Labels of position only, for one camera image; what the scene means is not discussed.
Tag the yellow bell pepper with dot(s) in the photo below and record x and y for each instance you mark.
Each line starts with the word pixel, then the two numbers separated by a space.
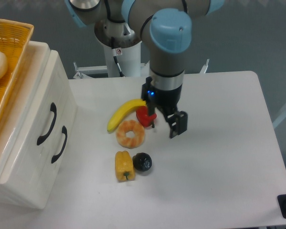
pixel 124 169

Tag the white drawer cabinet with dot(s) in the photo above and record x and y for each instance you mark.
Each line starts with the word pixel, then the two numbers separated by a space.
pixel 31 70

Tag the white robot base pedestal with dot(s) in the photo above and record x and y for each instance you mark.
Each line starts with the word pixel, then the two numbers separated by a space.
pixel 122 51

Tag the white drawer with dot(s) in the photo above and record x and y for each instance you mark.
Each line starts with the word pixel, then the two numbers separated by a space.
pixel 19 180
pixel 55 141

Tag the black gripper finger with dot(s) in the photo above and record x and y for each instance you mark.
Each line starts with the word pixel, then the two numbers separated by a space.
pixel 151 113
pixel 177 123

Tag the yellow banana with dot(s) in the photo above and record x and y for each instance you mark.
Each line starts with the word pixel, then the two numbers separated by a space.
pixel 124 110

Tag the black round fruit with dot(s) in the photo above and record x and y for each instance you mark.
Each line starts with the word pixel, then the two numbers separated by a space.
pixel 142 162

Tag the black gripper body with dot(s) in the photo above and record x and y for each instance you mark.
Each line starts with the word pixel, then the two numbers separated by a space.
pixel 164 100

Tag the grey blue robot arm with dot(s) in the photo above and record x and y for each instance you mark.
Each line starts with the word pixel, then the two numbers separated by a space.
pixel 165 27

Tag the red bell pepper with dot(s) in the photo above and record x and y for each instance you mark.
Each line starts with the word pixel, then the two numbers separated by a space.
pixel 144 119

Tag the orange wicker basket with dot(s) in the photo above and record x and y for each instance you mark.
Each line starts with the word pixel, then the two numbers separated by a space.
pixel 14 39

